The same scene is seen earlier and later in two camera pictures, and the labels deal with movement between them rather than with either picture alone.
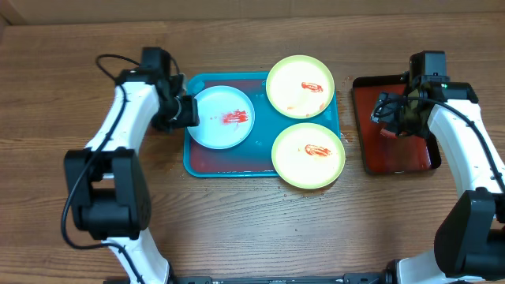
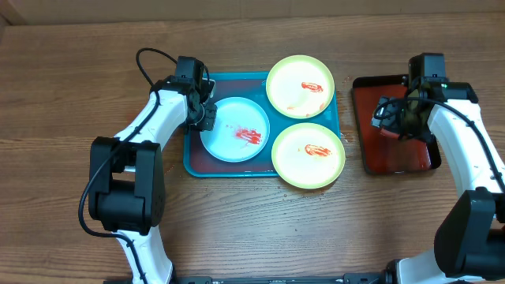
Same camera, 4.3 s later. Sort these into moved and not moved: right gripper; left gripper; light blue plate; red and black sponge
Moved: light blue plate; left gripper
Not moved: right gripper; red and black sponge
